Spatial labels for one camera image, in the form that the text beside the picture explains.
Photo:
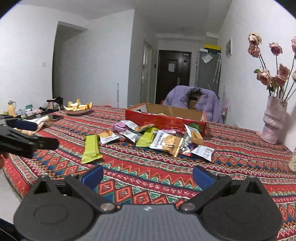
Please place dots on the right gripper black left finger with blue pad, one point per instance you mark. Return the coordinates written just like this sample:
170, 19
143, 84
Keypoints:
62, 209

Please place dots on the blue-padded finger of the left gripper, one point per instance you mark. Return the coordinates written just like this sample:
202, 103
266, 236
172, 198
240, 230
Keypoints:
7, 120

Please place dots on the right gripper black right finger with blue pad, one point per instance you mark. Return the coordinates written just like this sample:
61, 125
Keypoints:
233, 209

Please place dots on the white snack packet back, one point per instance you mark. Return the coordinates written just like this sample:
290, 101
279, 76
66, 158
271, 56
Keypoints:
203, 152

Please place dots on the green snack bar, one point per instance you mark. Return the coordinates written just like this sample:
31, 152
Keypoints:
147, 138
91, 152

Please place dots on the small cookie packet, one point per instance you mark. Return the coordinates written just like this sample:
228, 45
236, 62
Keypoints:
107, 136

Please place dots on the oat crisp snack packet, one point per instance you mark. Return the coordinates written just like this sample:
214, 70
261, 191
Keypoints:
166, 142

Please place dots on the pink snack packet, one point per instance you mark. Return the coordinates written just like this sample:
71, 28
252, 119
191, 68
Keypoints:
119, 127

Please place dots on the yellow thermos bottle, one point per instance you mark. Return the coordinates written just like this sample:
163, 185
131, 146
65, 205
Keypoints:
12, 108

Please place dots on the plate of orange peels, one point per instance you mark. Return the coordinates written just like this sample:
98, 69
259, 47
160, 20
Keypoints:
77, 108

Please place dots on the red patterned tablecloth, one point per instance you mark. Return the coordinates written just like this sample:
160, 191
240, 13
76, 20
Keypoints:
141, 175

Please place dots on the pink textured vase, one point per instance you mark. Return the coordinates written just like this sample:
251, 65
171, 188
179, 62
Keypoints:
274, 118

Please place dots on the red cardboard snack box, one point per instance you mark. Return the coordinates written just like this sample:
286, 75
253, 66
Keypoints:
165, 117

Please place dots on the wooden chair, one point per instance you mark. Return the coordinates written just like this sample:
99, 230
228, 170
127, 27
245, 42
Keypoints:
193, 103

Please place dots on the purple puffer jacket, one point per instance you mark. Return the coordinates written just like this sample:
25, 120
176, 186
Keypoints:
207, 101

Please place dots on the dried pink roses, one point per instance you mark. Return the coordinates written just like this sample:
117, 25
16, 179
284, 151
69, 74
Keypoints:
281, 82

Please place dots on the grey refrigerator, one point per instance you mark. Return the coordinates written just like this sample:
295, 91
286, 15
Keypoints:
208, 70

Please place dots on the dark entrance door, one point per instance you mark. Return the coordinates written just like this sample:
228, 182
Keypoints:
174, 69

